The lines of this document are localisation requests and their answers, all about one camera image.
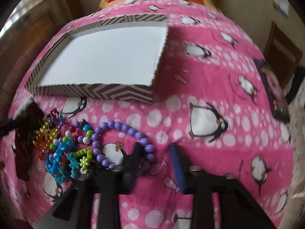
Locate blue bead bracelet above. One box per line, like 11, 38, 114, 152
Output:
44, 139, 75, 184

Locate green teal pixel bracelet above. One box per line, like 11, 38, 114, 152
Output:
66, 147, 94, 179

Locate multicolour round bead bracelet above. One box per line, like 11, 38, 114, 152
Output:
64, 119, 95, 146

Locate yellow orange crystal bracelet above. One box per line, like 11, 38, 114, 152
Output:
33, 121, 60, 160

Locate purple bead bracelet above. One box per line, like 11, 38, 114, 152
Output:
91, 119, 156, 170

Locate leopard print bow scrunchie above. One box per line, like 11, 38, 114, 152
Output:
1, 101, 44, 181

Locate pink penguin blanket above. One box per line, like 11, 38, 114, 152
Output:
1, 0, 293, 228

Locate smartphone with face screen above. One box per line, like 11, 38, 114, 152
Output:
253, 59, 290, 123

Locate striped chevron tray box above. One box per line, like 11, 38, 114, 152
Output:
25, 14, 169, 103

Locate wooden chair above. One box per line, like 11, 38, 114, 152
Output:
264, 21, 303, 88

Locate wall calendar poster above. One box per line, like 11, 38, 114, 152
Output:
273, 0, 290, 19

